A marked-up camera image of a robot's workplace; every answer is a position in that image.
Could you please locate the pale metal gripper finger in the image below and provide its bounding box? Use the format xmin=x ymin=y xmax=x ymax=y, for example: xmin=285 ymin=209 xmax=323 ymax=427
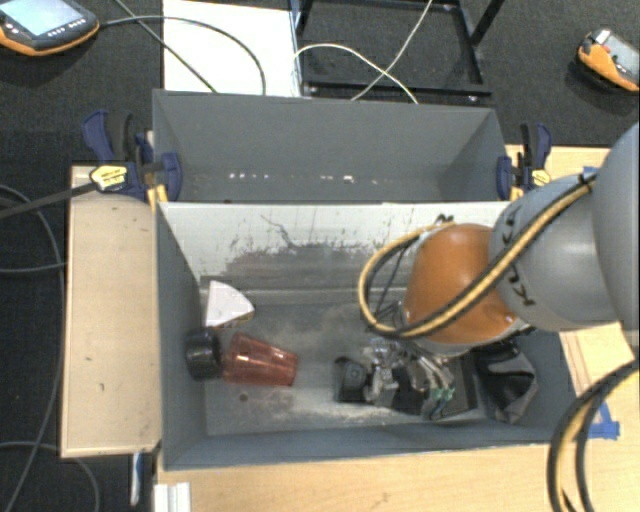
xmin=368 ymin=337 xmax=399 ymax=367
xmin=364 ymin=367 xmax=397 ymax=403

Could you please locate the small black boxy object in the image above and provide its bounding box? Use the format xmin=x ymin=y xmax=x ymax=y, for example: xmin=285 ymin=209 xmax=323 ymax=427
xmin=333 ymin=355 xmax=372 ymax=404

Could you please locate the grey and black cloth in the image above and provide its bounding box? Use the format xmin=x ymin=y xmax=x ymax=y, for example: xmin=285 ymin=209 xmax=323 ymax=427
xmin=471 ymin=343 xmax=540 ymax=426

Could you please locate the red translucent plastic cup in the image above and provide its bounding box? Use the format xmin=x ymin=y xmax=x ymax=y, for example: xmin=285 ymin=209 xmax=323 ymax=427
xmin=220 ymin=332 xmax=300 ymax=388

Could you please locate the grey metal bin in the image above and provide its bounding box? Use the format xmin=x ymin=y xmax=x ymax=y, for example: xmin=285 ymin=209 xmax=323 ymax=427
xmin=151 ymin=88 xmax=577 ymax=472

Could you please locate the white wedge-shaped object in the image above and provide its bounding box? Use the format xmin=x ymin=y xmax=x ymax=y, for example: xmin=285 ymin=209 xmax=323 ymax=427
xmin=205 ymin=279 xmax=256 ymax=329

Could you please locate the black round cap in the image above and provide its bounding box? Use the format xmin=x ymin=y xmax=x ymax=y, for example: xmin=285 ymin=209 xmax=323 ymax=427
xmin=184 ymin=329 xmax=224 ymax=383

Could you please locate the pale wood flat board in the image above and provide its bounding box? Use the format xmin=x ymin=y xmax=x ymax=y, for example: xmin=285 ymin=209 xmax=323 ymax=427
xmin=59 ymin=164 xmax=165 ymax=459

